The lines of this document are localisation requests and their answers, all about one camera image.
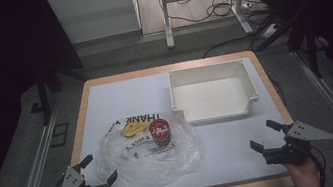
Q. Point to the clear printed plastic bag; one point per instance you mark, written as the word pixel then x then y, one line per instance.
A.
pixel 152 166

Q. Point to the yellow crumpled snack piece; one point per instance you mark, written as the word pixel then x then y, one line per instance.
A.
pixel 133 129

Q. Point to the red can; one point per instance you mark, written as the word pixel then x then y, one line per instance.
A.
pixel 160 133

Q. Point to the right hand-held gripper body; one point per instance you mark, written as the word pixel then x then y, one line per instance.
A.
pixel 306 133

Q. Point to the white table mat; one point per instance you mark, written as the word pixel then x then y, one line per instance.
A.
pixel 231 150

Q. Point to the black floor plate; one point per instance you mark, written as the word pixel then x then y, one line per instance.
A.
pixel 59 134

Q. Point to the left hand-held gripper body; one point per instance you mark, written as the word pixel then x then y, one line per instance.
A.
pixel 69 186

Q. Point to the white power strip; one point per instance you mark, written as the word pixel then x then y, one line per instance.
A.
pixel 270 30

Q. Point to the white plastic bin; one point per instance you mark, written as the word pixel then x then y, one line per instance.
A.
pixel 212 98

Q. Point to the black metal stand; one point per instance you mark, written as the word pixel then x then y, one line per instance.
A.
pixel 44 99
pixel 311 50

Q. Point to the person's right hand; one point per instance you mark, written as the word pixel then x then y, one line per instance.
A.
pixel 304 174

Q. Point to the white cabinet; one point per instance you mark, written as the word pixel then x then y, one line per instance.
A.
pixel 94 13

